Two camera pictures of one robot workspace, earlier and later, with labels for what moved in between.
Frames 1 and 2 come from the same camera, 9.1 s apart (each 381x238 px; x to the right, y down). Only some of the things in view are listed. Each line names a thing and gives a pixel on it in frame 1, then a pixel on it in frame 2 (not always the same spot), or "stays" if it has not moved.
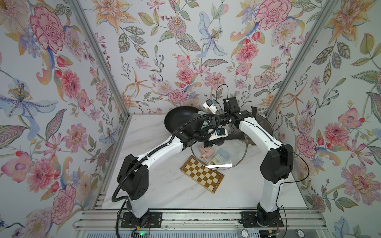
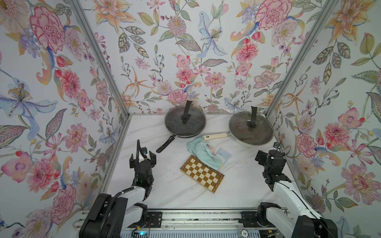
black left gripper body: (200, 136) → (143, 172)
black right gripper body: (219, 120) → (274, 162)
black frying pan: (175, 117) stays
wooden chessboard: (201, 175) stays
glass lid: (227, 155) → (186, 120)
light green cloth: (205, 125) → (198, 147)
